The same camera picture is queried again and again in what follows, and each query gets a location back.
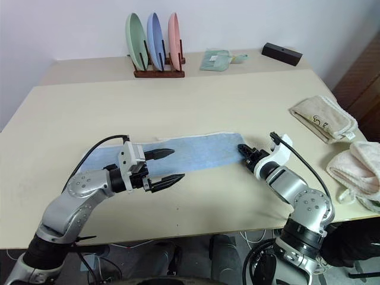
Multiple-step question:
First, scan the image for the black rectangular block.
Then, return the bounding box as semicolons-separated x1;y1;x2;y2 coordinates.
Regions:
261;42;304;67

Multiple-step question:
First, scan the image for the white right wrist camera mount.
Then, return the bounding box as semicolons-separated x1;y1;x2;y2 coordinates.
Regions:
255;134;294;173

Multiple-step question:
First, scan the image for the light blue towel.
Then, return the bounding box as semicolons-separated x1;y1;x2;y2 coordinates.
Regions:
78;132;248;179

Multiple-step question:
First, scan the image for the brown wooden door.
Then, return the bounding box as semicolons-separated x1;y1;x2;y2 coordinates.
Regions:
331;31;380;141

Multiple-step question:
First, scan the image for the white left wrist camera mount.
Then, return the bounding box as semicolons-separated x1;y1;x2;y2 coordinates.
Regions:
118;141;147;194

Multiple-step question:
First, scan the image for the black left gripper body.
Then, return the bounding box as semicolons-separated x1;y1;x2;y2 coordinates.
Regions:
129;161;153;193

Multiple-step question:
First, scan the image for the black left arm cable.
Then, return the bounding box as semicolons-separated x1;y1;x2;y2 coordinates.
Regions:
62;134;132;194

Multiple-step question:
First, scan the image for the black bulky object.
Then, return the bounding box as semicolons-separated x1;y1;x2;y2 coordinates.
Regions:
322;221;380;268

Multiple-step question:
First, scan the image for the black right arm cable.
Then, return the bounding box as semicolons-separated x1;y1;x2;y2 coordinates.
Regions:
269;131;332;209

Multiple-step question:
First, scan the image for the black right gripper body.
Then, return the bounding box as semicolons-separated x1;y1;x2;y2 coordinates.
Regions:
243;147;270;173

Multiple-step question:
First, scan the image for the beige folded towel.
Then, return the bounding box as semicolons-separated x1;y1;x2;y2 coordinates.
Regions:
289;94;359;145

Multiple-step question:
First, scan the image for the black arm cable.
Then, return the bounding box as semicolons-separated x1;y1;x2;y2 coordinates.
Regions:
62;134;132;194
269;131;332;209

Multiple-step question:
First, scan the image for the dark rounded shape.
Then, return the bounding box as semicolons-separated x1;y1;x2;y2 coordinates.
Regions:
153;240;182;277
208;234;245;285

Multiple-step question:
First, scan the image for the pale pink folded towel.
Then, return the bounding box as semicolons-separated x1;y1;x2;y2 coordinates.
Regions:
325;140;380;213

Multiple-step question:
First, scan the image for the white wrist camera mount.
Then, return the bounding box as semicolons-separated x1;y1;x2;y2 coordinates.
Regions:
118;141;147;194
255;134;294;173

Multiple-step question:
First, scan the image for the blue plate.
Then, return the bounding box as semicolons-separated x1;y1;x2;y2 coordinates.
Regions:
146;12;165;72

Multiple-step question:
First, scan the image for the black looped cable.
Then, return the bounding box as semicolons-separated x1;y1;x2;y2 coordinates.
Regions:
241;239;278;285

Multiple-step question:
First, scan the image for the white thin cable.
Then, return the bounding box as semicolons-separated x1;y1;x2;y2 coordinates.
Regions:
239;229;268;245

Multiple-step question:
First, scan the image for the green plate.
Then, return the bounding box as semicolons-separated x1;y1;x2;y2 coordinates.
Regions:
124;12;150;72

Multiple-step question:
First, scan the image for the pink plate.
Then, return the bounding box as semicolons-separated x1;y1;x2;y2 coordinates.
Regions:
167;12;182;72

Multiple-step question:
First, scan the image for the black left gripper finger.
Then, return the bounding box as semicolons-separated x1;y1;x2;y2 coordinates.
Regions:
144;148;176;162
147;173;186;194

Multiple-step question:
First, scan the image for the dark wooden plate rack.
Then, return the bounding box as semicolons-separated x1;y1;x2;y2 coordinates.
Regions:
127;38;186;79

